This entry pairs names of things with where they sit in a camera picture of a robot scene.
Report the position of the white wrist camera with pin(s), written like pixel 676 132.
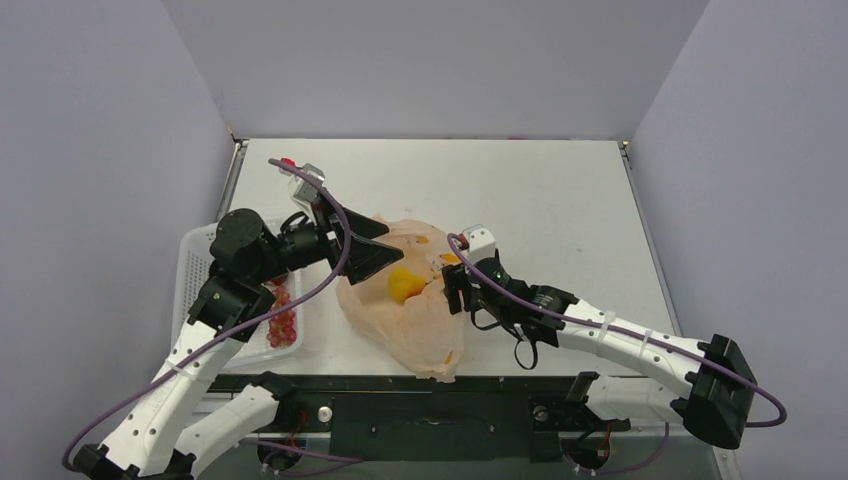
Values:
pixel 301 192
pixel 481 244

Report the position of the yellow fake lemon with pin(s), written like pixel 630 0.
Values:
pixel 403 284

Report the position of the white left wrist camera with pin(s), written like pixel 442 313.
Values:
pixel 301 192

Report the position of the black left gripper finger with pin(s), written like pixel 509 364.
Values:
pixel 367 257
pixel 360 225

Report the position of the translucent orange plastic bag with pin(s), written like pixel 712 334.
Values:
pixel 421 335

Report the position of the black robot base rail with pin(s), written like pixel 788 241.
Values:
pixel 474 418

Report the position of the red fake grape bunch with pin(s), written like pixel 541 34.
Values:
pixel 282 330

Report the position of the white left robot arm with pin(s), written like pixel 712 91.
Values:
pixel 156 439

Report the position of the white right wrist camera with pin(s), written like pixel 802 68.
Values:
pixel 481 244

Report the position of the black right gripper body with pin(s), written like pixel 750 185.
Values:
pixel 454 290

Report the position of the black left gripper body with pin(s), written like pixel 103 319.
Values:
pixel 311 243

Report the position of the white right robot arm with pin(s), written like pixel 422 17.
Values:
pixel 705 386

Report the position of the white perforated plastic basket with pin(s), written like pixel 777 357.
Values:
pixel 193 266

